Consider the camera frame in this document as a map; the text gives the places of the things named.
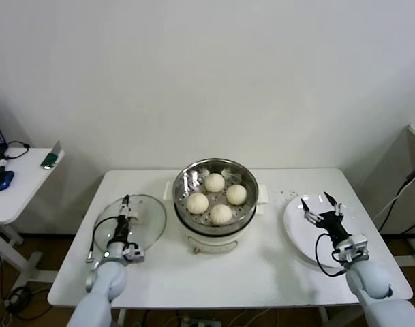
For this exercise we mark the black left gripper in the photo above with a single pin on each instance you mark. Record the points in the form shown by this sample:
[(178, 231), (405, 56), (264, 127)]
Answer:
[(122, 231)]

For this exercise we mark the round glass pot lid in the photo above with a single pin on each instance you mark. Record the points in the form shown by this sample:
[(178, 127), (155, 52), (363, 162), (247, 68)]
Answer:
[(152, 218)]

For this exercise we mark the white steamed baozi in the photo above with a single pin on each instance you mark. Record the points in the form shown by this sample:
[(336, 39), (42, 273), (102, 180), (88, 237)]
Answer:
[(220, 214), (214, 182), (236, 195), (197, 203)]

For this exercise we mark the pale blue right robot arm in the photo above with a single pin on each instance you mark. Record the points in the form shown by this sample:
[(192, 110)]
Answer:
[(370, 279)]

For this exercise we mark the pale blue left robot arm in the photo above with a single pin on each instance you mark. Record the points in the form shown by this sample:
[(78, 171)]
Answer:
[(105, 282)]

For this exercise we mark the perforated steel steamer basket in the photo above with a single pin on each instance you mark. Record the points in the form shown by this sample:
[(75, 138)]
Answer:
[(183, 184)]

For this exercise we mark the white electric cooker base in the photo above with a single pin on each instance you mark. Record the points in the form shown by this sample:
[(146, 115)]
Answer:
[(210, 243)]

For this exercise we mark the white side table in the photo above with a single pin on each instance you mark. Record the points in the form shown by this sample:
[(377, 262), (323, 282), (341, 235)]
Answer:
[(26, 184)]

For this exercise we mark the blue computer mouse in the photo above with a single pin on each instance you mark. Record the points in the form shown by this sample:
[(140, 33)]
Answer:
[(2, 180)]

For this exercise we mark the power strip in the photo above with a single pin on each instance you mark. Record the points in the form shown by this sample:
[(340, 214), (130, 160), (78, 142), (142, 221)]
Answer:
[(200, 322)]

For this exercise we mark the white oval plate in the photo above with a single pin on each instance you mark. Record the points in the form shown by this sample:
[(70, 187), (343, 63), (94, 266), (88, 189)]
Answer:
[(295, 218)]

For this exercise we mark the white table foot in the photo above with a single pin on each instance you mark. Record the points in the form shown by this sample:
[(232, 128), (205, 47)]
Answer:
[(411, 260)]

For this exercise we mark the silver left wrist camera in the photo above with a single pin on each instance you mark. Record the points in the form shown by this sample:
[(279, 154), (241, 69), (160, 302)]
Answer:
[(135, 252)]

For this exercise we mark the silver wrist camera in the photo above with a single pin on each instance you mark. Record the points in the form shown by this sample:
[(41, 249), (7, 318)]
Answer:
[(135, 252), (353, 246)]

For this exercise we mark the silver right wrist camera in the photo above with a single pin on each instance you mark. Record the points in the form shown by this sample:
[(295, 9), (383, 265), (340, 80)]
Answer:
[(353, 246)]

